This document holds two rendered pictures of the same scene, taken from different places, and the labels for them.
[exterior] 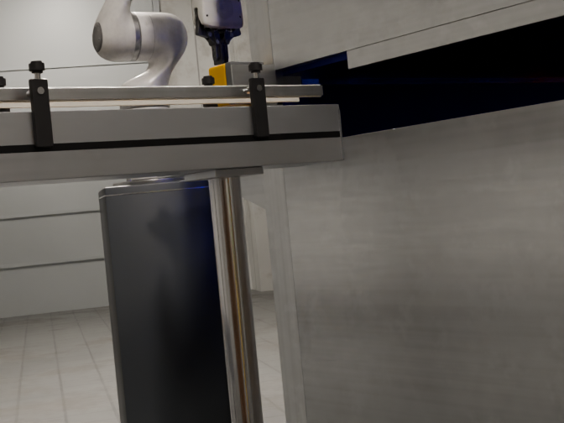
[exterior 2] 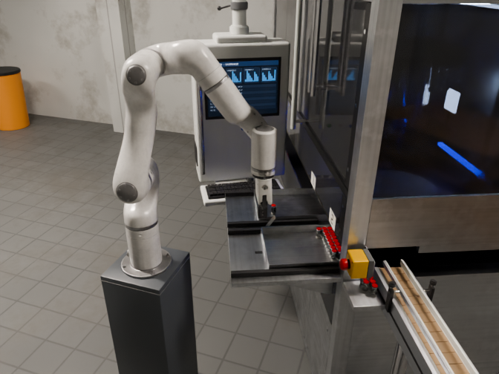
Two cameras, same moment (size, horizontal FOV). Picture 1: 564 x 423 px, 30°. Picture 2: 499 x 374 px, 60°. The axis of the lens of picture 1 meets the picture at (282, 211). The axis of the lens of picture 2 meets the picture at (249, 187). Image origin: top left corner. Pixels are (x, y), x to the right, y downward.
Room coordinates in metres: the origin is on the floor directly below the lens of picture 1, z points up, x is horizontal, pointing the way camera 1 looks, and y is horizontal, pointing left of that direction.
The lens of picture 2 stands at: (1.54, 1.25, 1.88)
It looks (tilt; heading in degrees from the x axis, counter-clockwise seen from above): 27 degrees down; 302
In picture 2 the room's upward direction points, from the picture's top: straight up
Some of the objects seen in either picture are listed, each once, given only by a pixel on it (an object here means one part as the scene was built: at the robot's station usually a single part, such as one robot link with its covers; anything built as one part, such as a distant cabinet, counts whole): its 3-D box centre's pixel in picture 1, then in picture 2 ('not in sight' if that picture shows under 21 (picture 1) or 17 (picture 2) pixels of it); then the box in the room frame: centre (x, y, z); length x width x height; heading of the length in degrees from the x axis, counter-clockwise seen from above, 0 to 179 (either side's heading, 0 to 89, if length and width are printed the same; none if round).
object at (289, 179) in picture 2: not in sight; (291, 185); (2.52, -0.82, 0.73); 1.98 x 0.01 x 0.25; 127
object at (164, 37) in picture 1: (152, 60); (140, 189); (2.60, 0.28, 1.16); 0.19 x 0.12 x 0.24; 119
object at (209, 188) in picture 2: not in sight; (243, 188); (2.66, -0.50, 0.82); 0.40 x 0.14 x 0.02; 44
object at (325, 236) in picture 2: not in sight; (328, 243); (2.02, -0.13, 0.90); 0.18 x 0.02 x 0.05; 127
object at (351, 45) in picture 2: not in sight; (342, 88); (2.05, -0.20, 1.50); 0.43 x 0.01 x 0.59; 127
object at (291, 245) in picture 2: not in sight; (307, 245); (2.09, -0.07, 0.90); 0.34 x 0.26 x 0.04; 37
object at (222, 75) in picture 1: (237, 85); (359, 263); (1.84, 0.06, 0.99); 0.08 x 0.07 x 0.07; 37
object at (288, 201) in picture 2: not in sight; (292, 204); (2.29, -0.35, 0.90); 0.34 x 0.26 x 0.04; 37
